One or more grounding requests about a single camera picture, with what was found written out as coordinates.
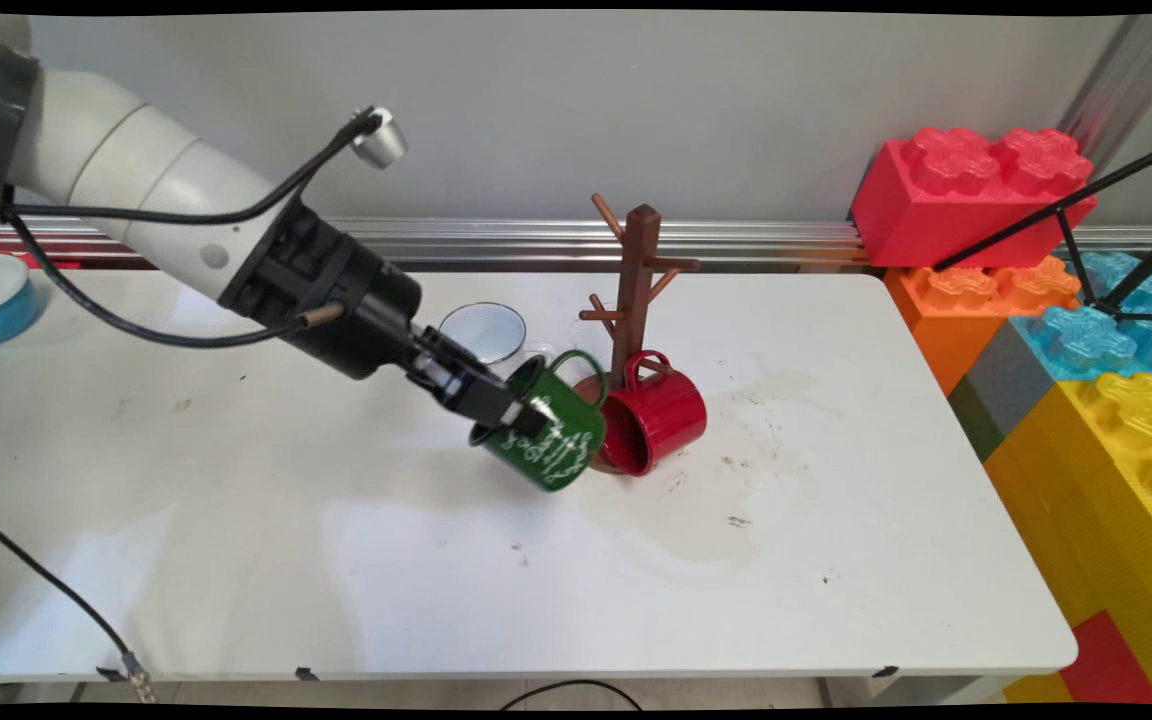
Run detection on black cable with brass plug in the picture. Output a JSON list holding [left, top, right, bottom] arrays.
[[1, 210, 347, 349]]

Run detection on dark green toy block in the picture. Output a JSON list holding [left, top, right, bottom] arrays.
[[946, 378, 1007, 463]]

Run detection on black cable with metal connector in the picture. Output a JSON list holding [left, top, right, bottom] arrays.
[[0, 508, 155, 703]]

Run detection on white enamel mug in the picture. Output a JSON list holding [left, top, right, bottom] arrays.
[[436, 302, 529, 366]]

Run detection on big red toy block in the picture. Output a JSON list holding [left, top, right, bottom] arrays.
[[849, 128, 1097, 271]]

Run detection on black cable on floor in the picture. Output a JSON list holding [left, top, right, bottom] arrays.
[[501, 680, 642, 711]]

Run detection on translucent blue toy block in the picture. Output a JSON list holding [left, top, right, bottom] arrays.
[[1011, 252, 1152, 383]]

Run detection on brown wooden mug tree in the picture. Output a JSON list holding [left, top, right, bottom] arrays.
[[560, 193, 702, 476]]

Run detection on green enamel mug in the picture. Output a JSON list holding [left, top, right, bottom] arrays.
[[469, 348, 609, 494]]

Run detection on red enamel mug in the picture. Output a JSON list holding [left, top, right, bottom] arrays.
[[593, 350, 709, 476]]

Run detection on wrist camera mount box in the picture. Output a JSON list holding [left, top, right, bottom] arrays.
[[219, 198, 355, 336]]

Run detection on grey toy block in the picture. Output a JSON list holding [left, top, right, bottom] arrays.
[[964, 318, 1057, 436]]

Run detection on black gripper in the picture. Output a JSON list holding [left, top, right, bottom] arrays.
[[281, 240, 549, 441]]

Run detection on small red toy block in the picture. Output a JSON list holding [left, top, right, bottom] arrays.
[[1058, 610, 1152, 704]]

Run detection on aluminium wall rail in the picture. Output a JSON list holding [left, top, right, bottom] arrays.
[[0, 212, 1152, 273]]

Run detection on big yellow toy block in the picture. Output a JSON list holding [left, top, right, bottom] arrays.
[[981, 372, 1152, 703]]

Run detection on black cable with silver plug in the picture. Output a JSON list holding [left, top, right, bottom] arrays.
[[11, 105, 409, 226]]

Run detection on blue bowl white inside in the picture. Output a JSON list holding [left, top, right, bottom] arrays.
[[0, 252, 40, 349]]

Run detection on big orange toy block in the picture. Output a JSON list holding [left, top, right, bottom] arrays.
[[884, 258, 1082, 396]]

